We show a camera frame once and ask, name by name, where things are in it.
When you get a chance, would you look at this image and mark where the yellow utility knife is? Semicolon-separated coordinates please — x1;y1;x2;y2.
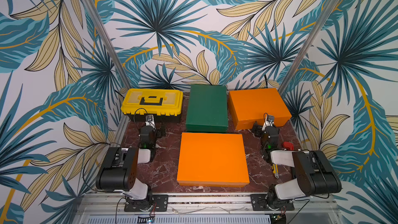
272;164;279;178

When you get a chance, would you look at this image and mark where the red pipe wrench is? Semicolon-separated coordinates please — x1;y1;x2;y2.
282;142;294;151

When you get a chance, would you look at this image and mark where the aluminium corner post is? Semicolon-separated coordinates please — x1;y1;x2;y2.
82;0;131;89
278;0;339;95

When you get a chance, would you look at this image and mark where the front aluminium rail frame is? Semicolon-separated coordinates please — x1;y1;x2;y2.
72;192;344;224

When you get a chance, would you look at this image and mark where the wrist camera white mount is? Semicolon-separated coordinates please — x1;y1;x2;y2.
145;114;155;126
264;115;275;125

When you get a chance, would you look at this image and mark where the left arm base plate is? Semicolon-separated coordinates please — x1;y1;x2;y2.
124;195;169;213

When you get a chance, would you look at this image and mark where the left aluminium corner post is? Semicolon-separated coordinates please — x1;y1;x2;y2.
82;0;131;89

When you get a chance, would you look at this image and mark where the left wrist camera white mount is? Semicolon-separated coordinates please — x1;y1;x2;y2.
145;114;155;126

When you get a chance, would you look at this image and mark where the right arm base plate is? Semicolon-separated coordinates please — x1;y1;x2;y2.
250;194;295;212

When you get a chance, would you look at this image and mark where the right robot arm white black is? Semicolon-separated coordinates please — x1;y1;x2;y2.
251;120;342;211

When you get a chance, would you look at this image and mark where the green shoebox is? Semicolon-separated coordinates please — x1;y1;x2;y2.
186;85;229;133

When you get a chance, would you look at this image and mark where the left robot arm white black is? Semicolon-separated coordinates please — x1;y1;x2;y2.
95;121;169;216

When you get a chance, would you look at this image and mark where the right aluminium corner post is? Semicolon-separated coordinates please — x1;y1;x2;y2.
278;0;339;95

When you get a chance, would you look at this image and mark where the white slotted cable duct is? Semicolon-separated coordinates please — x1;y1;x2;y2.
84;214;271;224

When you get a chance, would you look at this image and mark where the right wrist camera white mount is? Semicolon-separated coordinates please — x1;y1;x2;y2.
264;115;275;125

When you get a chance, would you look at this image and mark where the yellow black toolbox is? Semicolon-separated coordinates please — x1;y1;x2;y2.
121;88;183;123

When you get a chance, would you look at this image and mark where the large orange shoebox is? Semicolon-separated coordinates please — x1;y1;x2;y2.
177;132;249;188

